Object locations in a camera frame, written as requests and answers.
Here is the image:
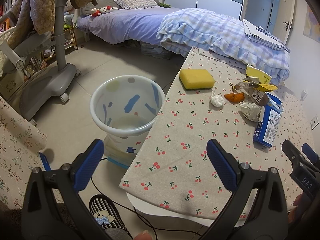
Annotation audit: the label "striped slipper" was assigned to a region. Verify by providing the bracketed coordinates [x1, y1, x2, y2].
[89, 194, 133, 240]

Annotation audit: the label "blue plaid folded blanket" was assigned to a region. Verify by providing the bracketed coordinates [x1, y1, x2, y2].
[156, 8, 290, 85]

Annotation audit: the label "person's right hand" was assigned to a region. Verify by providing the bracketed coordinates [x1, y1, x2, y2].
[288, 193, 311, 224]

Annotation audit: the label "red white plush toy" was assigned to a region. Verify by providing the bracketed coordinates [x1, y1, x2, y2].
[91, 8, 102, 17]

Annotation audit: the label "wooden toy shelf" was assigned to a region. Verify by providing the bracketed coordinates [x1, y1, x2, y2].
[23, 24, 78, 81]

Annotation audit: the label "small white tissue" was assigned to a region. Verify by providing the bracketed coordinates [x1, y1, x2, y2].
[210, 90, 225, 107]

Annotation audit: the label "cherry print tablecloth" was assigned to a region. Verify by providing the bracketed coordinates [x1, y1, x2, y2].
[120, 48, 313, 219]

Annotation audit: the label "folded striped sheets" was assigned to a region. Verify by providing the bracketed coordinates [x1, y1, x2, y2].
[243, 19, 291, 53]

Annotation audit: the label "white door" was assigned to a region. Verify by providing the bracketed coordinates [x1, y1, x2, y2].
[243, 0, 296, 46]

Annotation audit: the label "brown milk carton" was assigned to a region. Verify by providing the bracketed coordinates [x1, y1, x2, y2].
[234, 82, 269, 106]

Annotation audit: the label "plaid pillow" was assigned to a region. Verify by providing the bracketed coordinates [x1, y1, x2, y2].
[114, 0, 158, 10]

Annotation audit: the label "wall map poster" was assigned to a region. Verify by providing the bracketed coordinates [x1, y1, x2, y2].
[303, 6, 320, 43]

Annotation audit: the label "wall socket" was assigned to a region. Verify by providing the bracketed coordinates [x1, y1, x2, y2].
[310, 116, 319, 130]

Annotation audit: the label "blue white cardboard box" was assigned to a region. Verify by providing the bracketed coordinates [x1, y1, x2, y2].
[253, 93, 283, 148]

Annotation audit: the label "brown plush blanket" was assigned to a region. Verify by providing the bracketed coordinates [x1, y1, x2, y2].
[8, 0, 97, 49]

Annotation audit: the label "white patterned trash bin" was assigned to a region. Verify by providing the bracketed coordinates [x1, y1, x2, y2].
[90, 75, 165, 154]

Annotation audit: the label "black cable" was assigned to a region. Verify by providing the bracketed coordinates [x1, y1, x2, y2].
[90, 157, 203, 240]

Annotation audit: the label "yellow torn paper cup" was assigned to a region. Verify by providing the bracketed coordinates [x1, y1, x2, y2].
[246, 64, 272, 85]

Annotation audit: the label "yellow snack wrapper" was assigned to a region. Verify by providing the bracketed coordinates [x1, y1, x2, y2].
[242, 76, 278, 92]

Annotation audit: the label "floral fabric cover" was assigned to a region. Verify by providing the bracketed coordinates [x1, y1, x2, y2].
[0, 99, 47, 209]

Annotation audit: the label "orange fruit peel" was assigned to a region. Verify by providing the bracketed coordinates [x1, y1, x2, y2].
[224, 82, 245, 103]

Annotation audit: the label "yellow sponge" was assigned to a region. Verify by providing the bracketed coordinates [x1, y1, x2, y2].
[179, 69, 215, 90]

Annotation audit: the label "purple bed sheet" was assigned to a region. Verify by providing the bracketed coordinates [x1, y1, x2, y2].
[76, 7, 178, 46]

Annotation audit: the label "large white paper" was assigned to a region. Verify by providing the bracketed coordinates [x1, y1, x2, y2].
[240, 102, 261, 122]

